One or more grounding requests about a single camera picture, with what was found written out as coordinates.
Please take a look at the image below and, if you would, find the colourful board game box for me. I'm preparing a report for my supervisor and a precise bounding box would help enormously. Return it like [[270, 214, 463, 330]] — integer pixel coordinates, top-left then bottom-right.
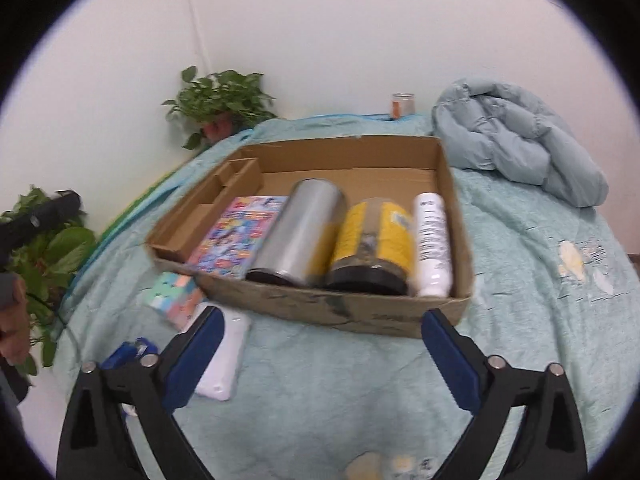
[[186, 195, 288, 280]]

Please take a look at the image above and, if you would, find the white slim bottle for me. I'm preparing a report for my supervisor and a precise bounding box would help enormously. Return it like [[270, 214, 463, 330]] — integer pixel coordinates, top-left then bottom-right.
[[413, 193, 454, 298]]

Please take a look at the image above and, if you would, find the blue stapler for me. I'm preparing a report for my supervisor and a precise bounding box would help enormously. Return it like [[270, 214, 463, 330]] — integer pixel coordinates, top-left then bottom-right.
[[101, 337, 158, 370]]

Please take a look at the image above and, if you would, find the brown cardboard box tray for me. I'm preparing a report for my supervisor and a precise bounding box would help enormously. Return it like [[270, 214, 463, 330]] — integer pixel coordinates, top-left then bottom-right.
[[146, 136, 474, 338]]

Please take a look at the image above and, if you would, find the silver metal cylinder can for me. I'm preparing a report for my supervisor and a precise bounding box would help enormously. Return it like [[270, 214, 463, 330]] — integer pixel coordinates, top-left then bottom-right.
[[245, 179, 347, 288]]

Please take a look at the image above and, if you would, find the potted green plant far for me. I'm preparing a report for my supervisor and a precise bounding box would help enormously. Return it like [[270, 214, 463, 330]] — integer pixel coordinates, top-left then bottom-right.
[[162, 65, 277, 151]]

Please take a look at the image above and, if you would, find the green leafy plant near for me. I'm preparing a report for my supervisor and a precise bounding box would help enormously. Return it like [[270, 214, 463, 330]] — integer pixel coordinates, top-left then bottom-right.
[[1, 185, 96, 377]]

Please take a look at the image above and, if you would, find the white plastic device box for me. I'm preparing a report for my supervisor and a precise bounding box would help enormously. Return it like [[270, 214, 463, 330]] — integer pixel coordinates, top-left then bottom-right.
[[195, 304, 250, 402]]

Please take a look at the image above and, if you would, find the yellow label jar black lid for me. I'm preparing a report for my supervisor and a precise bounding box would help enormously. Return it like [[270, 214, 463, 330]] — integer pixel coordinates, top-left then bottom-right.
[[326, 197, 413, 296]]

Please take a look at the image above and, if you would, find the pastel rubik's cube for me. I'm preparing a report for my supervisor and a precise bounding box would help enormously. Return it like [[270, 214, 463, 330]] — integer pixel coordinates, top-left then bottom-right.
[[144, 272, 204, 330]]

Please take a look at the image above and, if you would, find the small orange label jar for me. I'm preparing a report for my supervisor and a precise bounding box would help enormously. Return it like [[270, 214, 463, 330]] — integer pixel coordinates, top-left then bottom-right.
[[390, 92, 416, 120]]

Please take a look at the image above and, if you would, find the person's left hand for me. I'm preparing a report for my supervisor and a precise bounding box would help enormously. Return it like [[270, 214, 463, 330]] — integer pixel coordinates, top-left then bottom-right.
[[1, 275, 30, 365]]

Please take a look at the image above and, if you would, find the white wall cable conduit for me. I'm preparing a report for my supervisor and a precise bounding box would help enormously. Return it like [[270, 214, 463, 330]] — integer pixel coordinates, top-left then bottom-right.
[[180, 0, 214, 75]]

